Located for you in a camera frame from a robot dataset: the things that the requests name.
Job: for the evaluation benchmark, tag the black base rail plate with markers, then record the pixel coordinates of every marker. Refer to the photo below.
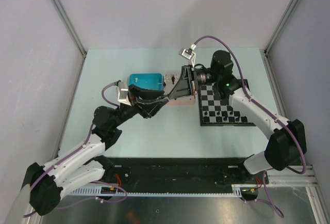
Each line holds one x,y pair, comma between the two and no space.
160,175

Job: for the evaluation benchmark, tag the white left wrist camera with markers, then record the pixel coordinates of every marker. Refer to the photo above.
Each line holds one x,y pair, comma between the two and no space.
122,93

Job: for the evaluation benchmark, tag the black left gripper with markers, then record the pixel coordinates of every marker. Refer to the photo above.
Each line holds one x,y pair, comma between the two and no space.
145,107

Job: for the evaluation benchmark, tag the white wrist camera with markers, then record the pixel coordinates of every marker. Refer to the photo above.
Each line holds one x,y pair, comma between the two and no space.
189,55
122,93

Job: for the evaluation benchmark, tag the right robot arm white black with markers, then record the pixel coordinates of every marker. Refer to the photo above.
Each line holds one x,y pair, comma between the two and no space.
286,139

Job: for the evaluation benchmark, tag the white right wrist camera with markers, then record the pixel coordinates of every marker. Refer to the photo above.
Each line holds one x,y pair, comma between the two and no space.
189,55

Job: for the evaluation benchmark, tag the black silver chessboard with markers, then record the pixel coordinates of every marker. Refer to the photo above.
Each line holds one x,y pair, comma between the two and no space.
211,103

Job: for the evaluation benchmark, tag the blue plastic tray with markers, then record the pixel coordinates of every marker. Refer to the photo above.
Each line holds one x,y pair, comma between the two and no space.
152,81

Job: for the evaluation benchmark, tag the aluminium frame post right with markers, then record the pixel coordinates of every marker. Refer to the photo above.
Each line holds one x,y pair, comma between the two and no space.
281,25

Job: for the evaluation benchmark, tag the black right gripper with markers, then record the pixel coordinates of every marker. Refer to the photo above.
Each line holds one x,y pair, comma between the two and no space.
184,86

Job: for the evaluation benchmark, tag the aluminium frame post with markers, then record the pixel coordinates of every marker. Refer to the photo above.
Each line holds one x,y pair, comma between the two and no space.
281,25
69,26

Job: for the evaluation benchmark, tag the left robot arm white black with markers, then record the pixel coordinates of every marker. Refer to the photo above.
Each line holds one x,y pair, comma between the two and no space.
102,135

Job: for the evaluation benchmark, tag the aluminium frame post left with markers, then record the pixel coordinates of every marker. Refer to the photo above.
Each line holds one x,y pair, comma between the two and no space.
69,26

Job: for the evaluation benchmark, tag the pink plastic tray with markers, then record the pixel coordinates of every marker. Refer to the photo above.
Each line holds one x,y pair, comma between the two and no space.
180,101

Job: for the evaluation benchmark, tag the grey cable duct strip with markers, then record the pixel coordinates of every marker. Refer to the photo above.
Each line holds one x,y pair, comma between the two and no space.
95,190

